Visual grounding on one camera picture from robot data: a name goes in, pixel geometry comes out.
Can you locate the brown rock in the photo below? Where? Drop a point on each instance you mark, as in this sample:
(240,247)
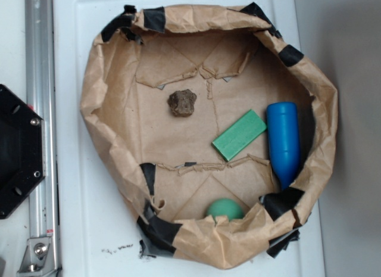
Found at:
(182,103)

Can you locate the brown paper bag tray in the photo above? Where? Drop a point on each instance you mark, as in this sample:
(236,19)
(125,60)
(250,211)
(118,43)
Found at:
(165,167)

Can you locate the green rectangular block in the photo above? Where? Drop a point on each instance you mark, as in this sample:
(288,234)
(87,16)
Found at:
(239,135)

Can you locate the green ball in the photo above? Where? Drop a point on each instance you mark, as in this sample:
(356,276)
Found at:
(225,207)

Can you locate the blue plastic bottle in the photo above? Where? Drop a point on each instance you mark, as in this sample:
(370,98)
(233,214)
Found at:
(283,141)

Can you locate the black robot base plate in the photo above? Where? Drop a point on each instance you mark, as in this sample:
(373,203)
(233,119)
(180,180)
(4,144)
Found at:
(22,161)

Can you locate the aluminium frame rail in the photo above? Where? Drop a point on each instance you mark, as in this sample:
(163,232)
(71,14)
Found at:
(40,87)

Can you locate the metal corner bracket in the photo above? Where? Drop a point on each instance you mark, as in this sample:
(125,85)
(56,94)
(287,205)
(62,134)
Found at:
(38,259)

